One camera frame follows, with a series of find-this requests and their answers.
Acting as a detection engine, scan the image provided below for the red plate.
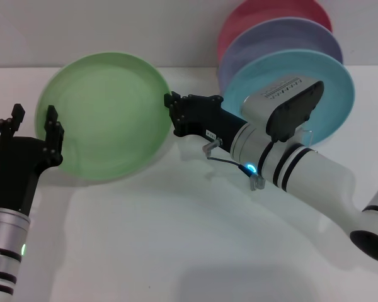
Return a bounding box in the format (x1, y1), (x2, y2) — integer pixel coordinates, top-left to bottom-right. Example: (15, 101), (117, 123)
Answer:
(217, 0), (333, 64)

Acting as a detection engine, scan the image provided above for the light blue plate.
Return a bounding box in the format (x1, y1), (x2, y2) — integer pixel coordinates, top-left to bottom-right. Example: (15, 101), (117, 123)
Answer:
(222, 48), (356, 147)

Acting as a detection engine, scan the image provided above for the green plate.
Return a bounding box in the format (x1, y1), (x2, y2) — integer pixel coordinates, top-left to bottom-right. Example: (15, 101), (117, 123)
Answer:
(34, 52), (173, 182)

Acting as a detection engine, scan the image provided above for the purple plate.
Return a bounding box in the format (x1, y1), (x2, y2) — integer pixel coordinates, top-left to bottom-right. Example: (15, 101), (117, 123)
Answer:
(217, 17), (344, 91)

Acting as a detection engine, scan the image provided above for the clear plastic cable clip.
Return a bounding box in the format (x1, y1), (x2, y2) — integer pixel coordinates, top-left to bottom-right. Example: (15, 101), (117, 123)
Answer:
(201, 137), (224, 159)
(248, 174), (265, 192)

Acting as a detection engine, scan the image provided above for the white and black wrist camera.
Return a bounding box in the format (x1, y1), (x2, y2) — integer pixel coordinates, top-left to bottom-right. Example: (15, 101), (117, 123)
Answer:
(239, 74), (325, 143)

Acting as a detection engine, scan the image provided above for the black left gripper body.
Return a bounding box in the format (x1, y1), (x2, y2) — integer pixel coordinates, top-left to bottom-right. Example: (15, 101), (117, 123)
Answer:
(0, 137), (64, 218)

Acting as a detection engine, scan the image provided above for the thin black cable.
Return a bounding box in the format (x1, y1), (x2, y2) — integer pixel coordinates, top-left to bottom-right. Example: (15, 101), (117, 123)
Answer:
(207, 155), (251, 173)

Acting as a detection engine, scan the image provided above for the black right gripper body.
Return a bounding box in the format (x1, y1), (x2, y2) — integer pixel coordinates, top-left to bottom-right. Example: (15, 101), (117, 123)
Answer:
(188, 94), (250, 154)

